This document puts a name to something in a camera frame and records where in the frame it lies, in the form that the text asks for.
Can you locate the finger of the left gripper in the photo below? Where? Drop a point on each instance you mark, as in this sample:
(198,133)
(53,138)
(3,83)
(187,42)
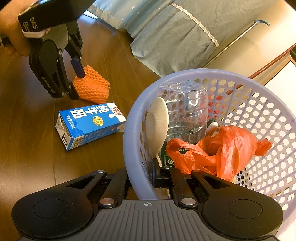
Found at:
(47,64)
(74,48)

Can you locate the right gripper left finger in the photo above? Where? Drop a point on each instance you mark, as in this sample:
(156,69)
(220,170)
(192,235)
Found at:
(116,190)

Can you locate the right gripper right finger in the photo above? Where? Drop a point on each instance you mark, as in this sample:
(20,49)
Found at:
(172,179)

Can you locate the orange foam fruit net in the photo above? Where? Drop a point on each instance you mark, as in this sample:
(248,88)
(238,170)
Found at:
(93,87)

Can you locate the beige plastic spoon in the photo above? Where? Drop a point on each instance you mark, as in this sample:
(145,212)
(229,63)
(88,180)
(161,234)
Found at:
(156,126)

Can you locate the white brush handle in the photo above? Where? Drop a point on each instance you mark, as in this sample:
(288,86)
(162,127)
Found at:
(212,126)

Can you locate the orange plastic bag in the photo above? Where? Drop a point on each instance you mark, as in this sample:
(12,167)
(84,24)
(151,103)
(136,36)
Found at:
(223,155)

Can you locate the blue milk carton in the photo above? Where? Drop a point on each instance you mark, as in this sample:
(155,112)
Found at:
(80,126)

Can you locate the clear plastic water bottle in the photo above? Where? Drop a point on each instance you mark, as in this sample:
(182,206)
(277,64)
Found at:
(187,103)

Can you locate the lavender plastic mesh basket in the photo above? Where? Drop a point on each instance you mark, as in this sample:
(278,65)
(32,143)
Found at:
(233,100)

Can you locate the person's hand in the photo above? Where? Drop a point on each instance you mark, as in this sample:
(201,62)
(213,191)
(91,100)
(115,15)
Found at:
(10,26)

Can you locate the light blue star curtain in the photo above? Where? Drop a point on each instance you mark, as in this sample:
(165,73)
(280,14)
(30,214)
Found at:
(131,15)

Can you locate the red broom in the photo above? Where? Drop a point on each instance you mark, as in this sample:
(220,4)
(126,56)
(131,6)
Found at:
(250,61)

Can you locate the white wooden cabinet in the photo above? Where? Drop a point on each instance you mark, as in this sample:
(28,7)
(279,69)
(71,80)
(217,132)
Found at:
(280,79)

